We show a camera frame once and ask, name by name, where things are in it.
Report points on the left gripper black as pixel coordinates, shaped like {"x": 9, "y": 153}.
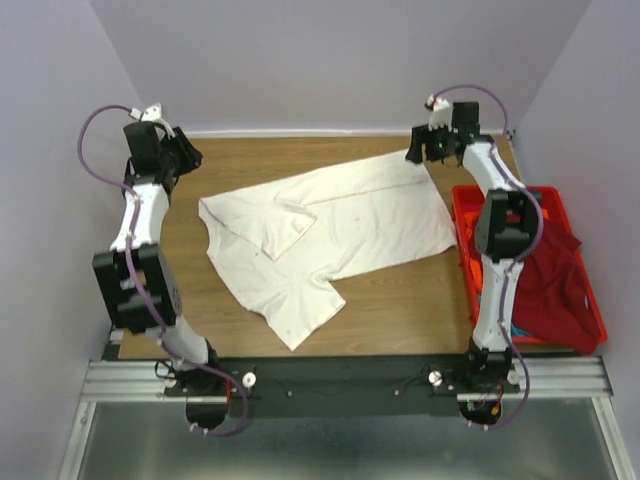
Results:
{"x": 192, "y": 158}

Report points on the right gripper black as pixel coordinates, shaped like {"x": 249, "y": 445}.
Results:
{"x": 419, "y": 136}

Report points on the white t shirt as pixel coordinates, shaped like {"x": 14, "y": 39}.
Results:
{"x": 279, "y": 246}

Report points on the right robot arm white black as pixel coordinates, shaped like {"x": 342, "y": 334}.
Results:
{"x": 507, "y": 231}

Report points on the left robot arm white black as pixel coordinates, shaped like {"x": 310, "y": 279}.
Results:
{"x": 138, "y": 287}

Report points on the orange t shirt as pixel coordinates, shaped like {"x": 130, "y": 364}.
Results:
{"x": 468, "y": 221}

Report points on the dark red t shirt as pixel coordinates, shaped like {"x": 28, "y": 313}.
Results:
{"x": 550, "y": 301}

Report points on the teal t shirt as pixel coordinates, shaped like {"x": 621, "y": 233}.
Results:
{"x": 518, "y": 332}

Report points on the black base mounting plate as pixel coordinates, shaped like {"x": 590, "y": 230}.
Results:
{"x": 251, "y": 388}

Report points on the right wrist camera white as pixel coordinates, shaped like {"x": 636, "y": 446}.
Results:
{"x": 441, "y": 111}

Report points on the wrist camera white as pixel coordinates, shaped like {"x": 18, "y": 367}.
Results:
{"x": 153, "y": 114}
{"x": 441, "y": 111}

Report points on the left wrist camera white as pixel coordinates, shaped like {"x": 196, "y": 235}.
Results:
{"x": 153, "y": 114}

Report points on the aluminium table frame rail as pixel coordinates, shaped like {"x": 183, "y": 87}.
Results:
{"x": 108, "y": 380}

